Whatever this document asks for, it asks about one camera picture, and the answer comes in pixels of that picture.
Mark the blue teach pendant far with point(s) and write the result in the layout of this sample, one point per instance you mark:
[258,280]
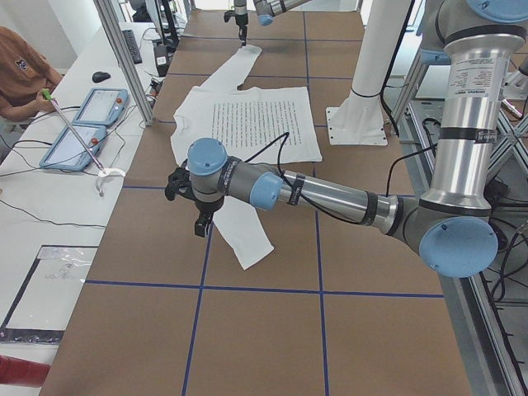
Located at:
[102,106]

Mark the blue teach pendant near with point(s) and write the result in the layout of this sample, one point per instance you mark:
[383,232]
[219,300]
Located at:
[66,153]

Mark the red cylinder object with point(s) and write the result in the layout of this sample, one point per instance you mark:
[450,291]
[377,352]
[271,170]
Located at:
[19,372]

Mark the black keyboard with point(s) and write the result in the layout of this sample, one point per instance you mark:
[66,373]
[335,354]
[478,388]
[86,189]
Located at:
[132,46]

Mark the blue teach pendant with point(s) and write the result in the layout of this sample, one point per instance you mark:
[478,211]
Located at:
[66,153]
[102,106]

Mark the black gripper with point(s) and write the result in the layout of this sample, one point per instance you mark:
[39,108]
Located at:
[205,209]
[240,21]

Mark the white long-sleeve printed shirt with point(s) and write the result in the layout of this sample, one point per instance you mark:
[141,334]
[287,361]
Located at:
[247,119]

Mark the aluminium frame post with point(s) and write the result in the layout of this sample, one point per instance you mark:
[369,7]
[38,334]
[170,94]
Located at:
[110,24]

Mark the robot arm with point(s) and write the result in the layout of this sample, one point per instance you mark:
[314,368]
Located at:
[266,11]
[296,247]

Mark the person in brown shirt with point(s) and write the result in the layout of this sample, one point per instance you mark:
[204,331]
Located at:
[25,74]

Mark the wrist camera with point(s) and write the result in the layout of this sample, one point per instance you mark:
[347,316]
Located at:
[179,184]
[228,15]

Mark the metal rod with green tip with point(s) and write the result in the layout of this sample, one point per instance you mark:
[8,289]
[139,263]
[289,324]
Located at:
[47,96]

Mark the black computer mouse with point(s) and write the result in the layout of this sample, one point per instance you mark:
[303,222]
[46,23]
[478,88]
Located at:
[100,76]

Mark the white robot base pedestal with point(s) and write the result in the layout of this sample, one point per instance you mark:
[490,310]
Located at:
[359,119]

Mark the white curved plastic hook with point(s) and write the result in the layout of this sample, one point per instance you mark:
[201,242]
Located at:
[104,174]

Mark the clear plastic sheet bag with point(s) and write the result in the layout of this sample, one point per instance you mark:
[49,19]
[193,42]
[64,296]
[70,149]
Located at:
[43,305]

